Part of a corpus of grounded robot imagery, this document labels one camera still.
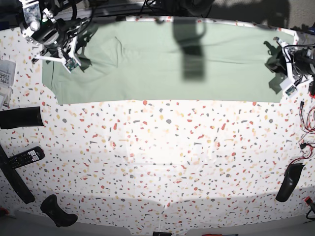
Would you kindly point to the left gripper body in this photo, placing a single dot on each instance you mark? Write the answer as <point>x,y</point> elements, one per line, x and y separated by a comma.
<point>303,61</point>

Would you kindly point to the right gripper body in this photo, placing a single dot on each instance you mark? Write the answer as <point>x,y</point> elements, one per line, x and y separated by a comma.
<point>53,35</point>

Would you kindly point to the light green T-shirt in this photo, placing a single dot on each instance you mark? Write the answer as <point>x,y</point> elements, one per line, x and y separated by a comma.
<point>168,61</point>

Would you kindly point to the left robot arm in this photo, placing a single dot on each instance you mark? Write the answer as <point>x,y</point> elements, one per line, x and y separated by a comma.
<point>280,61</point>

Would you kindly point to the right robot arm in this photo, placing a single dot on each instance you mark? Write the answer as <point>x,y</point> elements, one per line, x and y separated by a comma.
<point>36,11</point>

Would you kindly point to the black cylinder roll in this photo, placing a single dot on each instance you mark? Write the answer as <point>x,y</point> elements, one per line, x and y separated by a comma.
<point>21,117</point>

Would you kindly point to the black TV remote control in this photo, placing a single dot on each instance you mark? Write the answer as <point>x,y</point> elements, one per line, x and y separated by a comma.
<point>27,157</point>

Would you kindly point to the long black bar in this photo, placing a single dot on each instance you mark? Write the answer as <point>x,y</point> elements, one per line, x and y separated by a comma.
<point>15,180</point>

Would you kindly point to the small red clip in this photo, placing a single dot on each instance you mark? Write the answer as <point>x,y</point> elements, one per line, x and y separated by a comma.
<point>308,200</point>

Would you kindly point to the black game controller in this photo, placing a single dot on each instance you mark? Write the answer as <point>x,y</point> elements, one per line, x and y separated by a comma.
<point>51,208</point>

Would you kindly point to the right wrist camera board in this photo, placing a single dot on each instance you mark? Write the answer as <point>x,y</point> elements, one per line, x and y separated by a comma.
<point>71,64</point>

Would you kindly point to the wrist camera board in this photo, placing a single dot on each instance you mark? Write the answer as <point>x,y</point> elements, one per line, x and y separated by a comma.
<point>71,64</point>
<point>288,87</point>

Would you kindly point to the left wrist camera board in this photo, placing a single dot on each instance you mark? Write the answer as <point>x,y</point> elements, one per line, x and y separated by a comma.
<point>288,87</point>

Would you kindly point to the black curved handle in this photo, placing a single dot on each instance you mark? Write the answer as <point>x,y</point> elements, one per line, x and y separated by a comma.
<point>291,178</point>

